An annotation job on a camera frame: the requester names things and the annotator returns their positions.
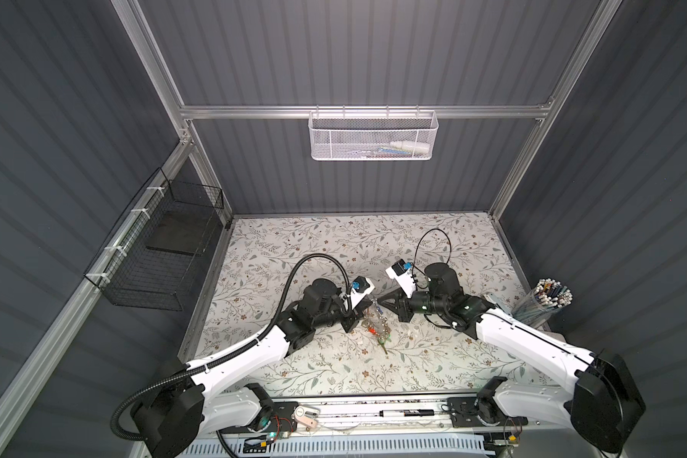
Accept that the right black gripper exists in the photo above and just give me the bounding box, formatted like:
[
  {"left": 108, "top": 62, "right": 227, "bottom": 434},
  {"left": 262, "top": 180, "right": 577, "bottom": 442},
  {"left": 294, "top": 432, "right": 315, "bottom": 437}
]
[{"left": 376, "top": 283, "right": 446, "bottom": 322}]

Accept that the large keyring with coloured keys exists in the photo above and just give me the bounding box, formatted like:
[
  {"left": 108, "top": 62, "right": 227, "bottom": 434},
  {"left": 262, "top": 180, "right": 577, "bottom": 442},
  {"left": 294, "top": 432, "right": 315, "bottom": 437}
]
[{"left": 363, "top": 300, "right": 391, "bottom": 353}]

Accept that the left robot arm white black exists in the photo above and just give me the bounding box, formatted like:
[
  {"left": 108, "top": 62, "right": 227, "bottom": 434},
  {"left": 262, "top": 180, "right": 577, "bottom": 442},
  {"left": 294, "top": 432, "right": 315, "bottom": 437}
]
[{"left": 131, "top": 277, "right": 375, "bottom": 457}]

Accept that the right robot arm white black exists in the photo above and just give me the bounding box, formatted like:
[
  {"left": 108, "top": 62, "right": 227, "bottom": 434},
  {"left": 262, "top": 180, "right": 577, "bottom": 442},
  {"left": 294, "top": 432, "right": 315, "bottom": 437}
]
[{"left": 377, "top": 260, "right": 646, "bottom": 455}]

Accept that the black marker pen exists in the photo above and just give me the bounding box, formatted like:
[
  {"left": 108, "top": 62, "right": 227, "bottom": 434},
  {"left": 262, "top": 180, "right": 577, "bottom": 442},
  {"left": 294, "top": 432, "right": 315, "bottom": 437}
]
[{"left": 379, "top": 410, "right": 435, "bottom": 418}]

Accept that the clear cup of pens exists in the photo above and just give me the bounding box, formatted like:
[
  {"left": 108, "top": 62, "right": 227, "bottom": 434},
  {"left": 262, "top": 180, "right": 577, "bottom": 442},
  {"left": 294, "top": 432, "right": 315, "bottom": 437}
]
[{"left": 511, "top": 279, "right": 574, "bottom": 327}]

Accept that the white bottle in basket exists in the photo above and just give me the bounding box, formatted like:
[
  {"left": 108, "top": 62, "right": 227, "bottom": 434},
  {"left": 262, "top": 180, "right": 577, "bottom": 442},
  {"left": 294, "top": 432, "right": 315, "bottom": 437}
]
[{"left": 389, "top": 140, "right": 431, "bottom": 156}]

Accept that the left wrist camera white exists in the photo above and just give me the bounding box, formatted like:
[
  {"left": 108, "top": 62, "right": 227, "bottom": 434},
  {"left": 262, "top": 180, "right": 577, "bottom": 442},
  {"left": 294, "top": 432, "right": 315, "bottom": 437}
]
[{"left": 348, "top": 276, "right": 376, "bottom": 311}]

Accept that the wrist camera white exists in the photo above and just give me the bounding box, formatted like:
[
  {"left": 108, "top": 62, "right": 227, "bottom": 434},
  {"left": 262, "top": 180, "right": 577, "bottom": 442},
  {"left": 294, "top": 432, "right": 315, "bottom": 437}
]
[
  {"left": 348, "top": 276, "right": 376, "bottom": 311},
  {"left": 385, "top": 259, "right": 417, "bottom": 299}
]

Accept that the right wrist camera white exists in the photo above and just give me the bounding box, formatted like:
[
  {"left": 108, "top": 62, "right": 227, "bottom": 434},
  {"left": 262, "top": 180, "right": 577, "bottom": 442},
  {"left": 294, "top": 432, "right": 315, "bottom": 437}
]
[{"left": 385, "top": 259, "right": 417, "bottom": 299}]

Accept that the black corrugated cable hose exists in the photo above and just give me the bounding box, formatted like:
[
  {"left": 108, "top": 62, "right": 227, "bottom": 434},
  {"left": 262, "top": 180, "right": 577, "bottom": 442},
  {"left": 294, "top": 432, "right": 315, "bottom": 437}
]
[{"left": 110, "top": 253, "right": 353, "bottom": 442}]

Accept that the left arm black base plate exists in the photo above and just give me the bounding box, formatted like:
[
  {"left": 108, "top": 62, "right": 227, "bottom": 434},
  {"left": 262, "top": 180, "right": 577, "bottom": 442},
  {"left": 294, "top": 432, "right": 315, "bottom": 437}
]
[{"left": 223, "top": 402, "right": 300, "bottom": 434}]

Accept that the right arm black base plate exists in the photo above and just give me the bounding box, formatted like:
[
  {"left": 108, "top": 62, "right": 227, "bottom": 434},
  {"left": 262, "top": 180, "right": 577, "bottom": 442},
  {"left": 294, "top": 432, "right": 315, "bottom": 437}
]
[{"left": 441, "top": 396, "right": 529, "bottom": 427}]

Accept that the white wire mesh basket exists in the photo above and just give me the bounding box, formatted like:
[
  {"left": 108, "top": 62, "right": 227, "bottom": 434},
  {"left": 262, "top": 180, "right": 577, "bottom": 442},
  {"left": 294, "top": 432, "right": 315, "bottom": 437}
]
[{"left": 307, "top": 110, "right": 439, "bottom": 161}]

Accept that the black wire mesh basket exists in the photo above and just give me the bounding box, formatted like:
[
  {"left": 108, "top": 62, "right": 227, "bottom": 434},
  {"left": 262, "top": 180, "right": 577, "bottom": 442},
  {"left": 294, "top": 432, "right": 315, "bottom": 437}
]
[{"left": 85, "top": 171, "right": 225, "bottom": 312}]

